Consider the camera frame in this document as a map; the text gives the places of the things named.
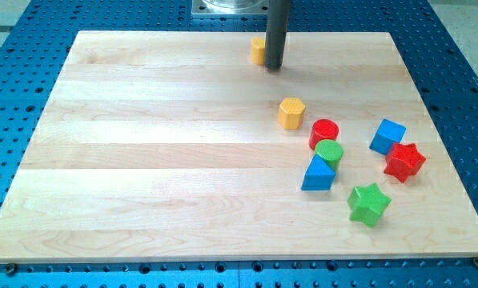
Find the yellow heart block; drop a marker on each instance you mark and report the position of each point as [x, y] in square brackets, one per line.
[257, 54]

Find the light wooden board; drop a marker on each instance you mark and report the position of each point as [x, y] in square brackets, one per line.
[166, 147]

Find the yellow hexagon block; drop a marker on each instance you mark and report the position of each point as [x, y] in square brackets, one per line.
[290, 113]

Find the blue triangle block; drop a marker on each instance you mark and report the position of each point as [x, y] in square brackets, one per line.
[318, 176]

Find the red cylinder block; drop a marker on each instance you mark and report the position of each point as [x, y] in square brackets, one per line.
[322, 129]

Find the green cylinder block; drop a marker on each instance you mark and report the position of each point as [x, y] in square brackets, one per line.
[330, 151]

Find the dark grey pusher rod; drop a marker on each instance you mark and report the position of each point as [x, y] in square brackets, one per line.
[277, 21]

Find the green star block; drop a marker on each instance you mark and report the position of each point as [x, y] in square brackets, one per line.
[367, 204]

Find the blue cube block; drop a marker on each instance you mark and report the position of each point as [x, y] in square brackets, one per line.
[387, 134]

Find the red star block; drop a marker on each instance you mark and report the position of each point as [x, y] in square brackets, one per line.
[403, 161]

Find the blue perforated metal table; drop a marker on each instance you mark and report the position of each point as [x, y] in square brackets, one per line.
[40, 39]

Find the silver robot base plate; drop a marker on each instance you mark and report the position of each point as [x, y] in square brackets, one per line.
[228, 7]

